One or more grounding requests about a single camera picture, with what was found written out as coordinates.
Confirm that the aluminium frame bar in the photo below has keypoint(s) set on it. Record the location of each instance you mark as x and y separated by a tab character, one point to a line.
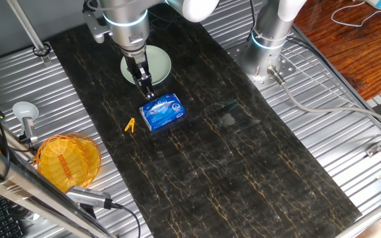
28	190

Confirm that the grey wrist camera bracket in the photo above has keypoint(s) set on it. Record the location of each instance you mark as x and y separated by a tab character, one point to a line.
96	28

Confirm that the silver depth camera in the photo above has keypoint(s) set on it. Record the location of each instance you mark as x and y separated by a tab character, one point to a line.
88	196

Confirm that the yellow wicker basket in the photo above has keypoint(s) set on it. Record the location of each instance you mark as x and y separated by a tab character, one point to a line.
66	162

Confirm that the black marble pattern mat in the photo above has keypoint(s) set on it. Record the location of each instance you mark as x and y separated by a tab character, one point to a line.
243	165

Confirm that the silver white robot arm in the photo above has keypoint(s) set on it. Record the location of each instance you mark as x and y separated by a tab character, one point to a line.
127	20

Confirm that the white ladle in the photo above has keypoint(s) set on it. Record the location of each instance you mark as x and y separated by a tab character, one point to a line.
25	109

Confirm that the blue tissue pack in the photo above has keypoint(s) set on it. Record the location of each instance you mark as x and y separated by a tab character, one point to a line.
162	112

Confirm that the slanted metal pole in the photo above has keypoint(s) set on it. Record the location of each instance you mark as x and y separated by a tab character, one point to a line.
25	23

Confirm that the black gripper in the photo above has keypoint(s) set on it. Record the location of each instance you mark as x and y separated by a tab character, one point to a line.
137	64

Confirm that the small yellow clamp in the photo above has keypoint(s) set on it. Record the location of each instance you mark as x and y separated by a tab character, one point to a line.
131	125

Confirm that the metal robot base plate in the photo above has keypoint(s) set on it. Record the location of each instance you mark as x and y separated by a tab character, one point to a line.
286	67

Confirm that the pale green round plate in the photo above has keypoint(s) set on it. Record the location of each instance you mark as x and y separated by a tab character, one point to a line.
160	66

